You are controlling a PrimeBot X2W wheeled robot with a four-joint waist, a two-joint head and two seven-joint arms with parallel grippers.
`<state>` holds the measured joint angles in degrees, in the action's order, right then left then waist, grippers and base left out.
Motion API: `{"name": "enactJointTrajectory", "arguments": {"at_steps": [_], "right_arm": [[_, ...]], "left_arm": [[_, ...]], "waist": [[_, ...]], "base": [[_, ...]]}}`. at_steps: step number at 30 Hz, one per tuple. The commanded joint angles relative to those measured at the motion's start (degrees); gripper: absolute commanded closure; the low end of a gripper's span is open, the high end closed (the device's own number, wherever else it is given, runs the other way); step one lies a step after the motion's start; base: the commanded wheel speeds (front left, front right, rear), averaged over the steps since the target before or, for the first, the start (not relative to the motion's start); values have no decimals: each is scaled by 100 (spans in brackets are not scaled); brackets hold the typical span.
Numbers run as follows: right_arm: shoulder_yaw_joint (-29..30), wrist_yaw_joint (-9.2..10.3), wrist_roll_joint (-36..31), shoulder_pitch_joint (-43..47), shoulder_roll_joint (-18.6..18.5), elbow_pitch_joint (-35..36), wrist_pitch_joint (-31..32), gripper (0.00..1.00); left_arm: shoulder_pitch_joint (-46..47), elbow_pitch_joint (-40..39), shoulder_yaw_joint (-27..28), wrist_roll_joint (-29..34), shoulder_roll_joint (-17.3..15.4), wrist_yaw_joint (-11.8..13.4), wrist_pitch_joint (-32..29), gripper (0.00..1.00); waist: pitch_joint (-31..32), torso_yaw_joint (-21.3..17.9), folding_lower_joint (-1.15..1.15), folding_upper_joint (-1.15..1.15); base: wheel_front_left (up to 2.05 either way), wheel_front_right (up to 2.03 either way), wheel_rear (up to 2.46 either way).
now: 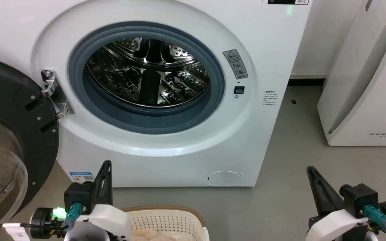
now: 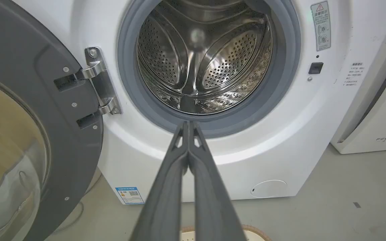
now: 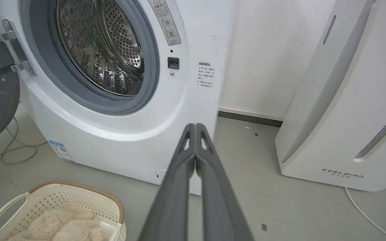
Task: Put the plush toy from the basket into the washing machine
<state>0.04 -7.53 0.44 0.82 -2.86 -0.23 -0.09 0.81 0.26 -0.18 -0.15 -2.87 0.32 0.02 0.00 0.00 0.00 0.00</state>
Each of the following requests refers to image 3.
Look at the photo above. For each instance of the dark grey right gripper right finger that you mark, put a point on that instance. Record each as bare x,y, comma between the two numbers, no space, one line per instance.
219,201

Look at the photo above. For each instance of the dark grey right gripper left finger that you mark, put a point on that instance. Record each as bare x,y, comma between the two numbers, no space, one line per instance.
173,201

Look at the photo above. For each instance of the cream fluffy fabric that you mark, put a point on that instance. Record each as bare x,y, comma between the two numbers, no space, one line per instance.
62,226

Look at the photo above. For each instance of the cream plastic laundry basket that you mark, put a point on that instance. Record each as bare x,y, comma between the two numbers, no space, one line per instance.
57,214

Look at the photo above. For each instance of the white front-load washing machine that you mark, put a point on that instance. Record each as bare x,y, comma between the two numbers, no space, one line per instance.
119,83

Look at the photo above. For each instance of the white air purifier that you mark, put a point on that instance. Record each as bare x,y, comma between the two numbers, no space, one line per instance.
347,93

